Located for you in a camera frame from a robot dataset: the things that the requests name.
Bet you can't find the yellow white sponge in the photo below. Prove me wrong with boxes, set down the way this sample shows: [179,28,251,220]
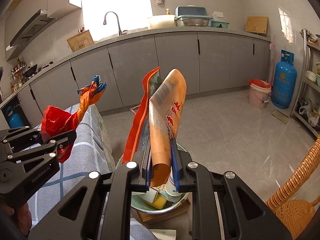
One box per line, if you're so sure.
[139,187,167,210]

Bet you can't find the white paper cup blue band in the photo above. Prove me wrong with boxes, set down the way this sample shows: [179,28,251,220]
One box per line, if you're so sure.
[165,176,181,197]

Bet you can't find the red orange foil wrapper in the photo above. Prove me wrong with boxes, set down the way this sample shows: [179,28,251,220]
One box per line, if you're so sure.
[122,67,160,164]

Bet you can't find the red plastic bag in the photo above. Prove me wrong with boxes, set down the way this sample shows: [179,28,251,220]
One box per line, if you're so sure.
[41,105,81,164]

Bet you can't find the orange snack wrapper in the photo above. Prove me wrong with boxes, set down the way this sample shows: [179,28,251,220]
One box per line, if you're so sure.
[149,69,187,187]

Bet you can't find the curved kitchen faucet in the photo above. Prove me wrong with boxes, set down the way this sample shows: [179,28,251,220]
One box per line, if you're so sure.
[103,11,127,36]

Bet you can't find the person's left hand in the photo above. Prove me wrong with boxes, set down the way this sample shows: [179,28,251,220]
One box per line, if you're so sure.
[1,200,32,236]

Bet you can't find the green enamel basin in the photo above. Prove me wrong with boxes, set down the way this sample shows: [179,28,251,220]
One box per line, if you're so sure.
[116,143,190,215]

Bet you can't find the blue gas cylinder under counter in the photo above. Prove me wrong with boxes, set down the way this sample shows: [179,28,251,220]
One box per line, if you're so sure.
[6,106,24,128]

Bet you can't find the blue checked tablecloth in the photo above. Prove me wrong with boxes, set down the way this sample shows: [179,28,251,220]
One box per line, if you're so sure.
[24,103,156,240]

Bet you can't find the spice rack with bottles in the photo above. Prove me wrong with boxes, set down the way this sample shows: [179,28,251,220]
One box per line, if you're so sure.
[10,56,27,92]

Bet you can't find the black wok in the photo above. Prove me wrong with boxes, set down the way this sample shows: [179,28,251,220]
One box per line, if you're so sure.
[22,64,37,79]

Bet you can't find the grey base cabinets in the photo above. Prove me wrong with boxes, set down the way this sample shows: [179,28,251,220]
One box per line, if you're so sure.
[1,27,271,126]

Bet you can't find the pink bucket red liner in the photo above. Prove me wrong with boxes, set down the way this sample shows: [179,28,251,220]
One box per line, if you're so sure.
[248,79,272,110]

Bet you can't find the blue gas cylinder right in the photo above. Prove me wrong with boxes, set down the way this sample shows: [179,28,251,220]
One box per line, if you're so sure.
[271,49,297,109]

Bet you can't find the wicker chair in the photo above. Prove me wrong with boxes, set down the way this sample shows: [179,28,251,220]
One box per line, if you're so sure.
[265,134,320,240]

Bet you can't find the wooden cutting board left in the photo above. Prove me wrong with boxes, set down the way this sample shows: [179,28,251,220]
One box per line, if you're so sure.
[67,30,94,52]

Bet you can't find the wooden cutting board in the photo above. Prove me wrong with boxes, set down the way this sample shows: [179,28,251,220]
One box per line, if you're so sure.
[245,16,268,35]
[67,30,94,52]

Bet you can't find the metal storage shelf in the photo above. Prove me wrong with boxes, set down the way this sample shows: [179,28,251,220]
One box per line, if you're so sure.
[291,29,319,137]

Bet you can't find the small green basin on counter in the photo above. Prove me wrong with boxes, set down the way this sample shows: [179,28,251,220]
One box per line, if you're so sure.
[211,21,229,29]

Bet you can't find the white basin on counter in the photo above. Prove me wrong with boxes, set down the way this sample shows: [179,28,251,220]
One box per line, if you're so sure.
[148,15,175,30]

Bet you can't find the range hood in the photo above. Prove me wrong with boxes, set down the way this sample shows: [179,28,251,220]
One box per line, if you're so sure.
[10,9,57,47]

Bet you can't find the blue dish rack box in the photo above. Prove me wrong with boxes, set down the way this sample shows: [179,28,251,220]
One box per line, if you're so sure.
[175,6,213,27]

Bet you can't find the wooden cutting board right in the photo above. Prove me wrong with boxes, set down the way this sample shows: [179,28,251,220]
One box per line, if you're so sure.
[245,16,268,35]

